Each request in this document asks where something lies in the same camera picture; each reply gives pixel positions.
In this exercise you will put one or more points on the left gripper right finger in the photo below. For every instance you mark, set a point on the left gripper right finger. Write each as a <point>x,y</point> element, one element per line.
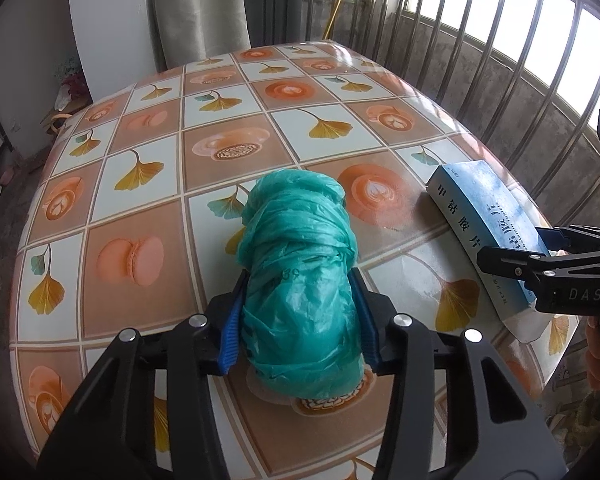
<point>456,410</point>

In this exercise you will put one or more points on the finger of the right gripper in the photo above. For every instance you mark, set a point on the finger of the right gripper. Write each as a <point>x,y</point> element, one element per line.
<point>571,238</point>
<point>523,267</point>

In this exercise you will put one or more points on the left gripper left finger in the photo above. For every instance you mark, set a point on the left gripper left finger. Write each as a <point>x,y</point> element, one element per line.
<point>107,430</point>

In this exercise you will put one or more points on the blue white medicine box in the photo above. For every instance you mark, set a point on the blue white medicine box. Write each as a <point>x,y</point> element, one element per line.
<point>483,213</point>

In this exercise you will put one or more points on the teal plastic bag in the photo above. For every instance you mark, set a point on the teal plastic bag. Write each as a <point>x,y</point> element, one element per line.
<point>300,329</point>

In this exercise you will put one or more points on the white green fluffy garment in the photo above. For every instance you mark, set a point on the white green fluffy garment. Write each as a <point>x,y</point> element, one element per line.
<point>572,414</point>

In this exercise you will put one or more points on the metal balcony railing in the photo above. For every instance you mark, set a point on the metal balcony railing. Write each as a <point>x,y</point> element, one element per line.
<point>523,75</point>

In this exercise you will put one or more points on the patterned vinyl tablecloth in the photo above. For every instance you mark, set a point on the patterned vinyl tablecloth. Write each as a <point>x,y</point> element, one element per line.
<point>139,212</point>

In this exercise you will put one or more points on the dark grey cabinet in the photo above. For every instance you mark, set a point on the dark grey cabinet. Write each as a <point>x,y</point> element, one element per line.
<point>273,21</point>

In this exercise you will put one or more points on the grey curtain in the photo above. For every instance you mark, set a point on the grey curtain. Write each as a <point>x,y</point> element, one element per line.
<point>192,30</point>

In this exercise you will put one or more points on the yellow broom handle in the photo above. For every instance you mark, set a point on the yellow broom handle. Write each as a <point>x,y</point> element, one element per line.
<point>331,20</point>

